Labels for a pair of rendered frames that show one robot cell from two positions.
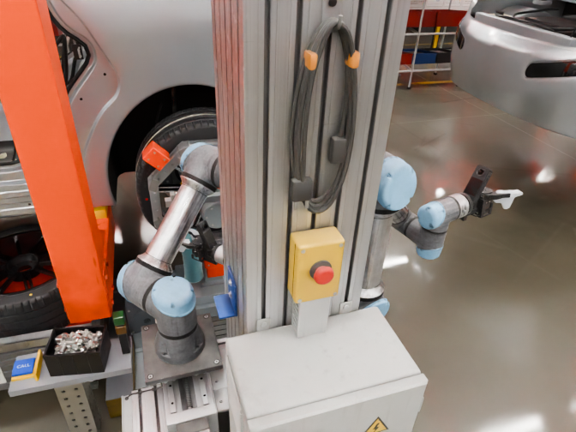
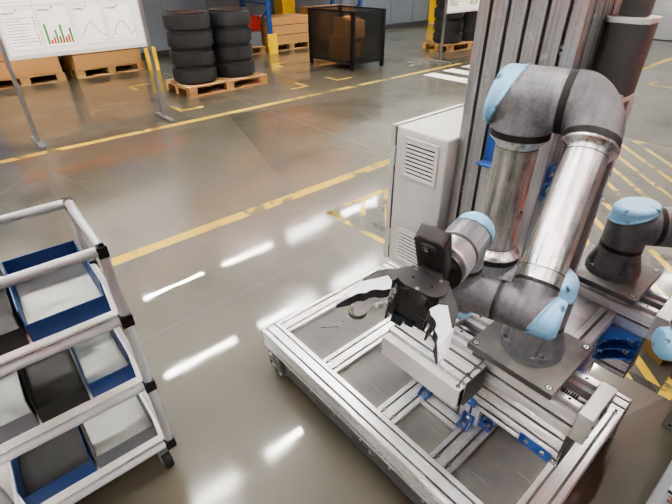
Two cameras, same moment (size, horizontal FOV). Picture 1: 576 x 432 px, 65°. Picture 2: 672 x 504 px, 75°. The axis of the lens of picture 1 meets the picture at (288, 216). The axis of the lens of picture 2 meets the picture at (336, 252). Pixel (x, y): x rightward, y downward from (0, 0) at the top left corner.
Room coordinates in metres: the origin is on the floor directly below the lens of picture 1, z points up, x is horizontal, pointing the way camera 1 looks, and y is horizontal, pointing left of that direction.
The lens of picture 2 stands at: (1.68, -0.90, 1.62)
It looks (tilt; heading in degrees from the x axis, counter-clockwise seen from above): 33 degrees down; 159
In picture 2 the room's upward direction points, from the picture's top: 1 degrees counter-clockwise
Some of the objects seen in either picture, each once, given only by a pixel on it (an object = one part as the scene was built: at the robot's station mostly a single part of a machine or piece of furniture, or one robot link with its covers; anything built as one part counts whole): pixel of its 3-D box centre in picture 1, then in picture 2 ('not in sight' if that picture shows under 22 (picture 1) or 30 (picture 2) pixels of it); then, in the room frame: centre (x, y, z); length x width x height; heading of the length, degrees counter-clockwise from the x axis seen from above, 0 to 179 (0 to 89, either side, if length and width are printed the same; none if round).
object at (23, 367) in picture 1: (24, 368); not in sight; (1.10, 0.97, 0.47); 0.07 x 0.07 x 0.02; 18
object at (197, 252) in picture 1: (207, 249); not in sight; (1.46, 0.32, 0.80); 0.12 x 0.08 x 0.09; 63
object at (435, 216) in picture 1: (438, 213); (465, 241); (1.15, -0.45, 1.21); 0.11 x 0.08 x 0.09; 124
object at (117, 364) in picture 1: (74, 364); not in sight; (1.16, 0.81, 0.44); 0.43 x 0.17 x 0.03; 108
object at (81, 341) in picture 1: (78, 349); not in sight; (1.17, 0.78, 0.51); 0.20 x 0.14 x 0.13; 99
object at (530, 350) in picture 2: not in sight; (535, 330); (1.12, -0.15, 0.87); 0.15 x 0.15 x 0.10
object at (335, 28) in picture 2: not in sight; (346, 36); (-6.87, 2.70, 0.48); 1.27 x 0.88 x 0.97; 19
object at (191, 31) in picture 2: not in sight; (212, 49); (-5.94, 0.06, 0.55); 1.40 x 0.80 x 1.09; 111
